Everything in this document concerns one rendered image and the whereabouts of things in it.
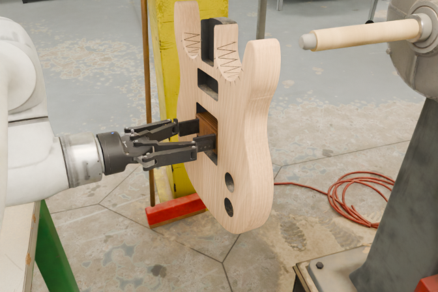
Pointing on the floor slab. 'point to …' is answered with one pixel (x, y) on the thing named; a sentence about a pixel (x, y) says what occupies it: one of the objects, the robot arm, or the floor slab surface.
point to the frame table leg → (53, 256)
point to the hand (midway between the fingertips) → (204, 133)
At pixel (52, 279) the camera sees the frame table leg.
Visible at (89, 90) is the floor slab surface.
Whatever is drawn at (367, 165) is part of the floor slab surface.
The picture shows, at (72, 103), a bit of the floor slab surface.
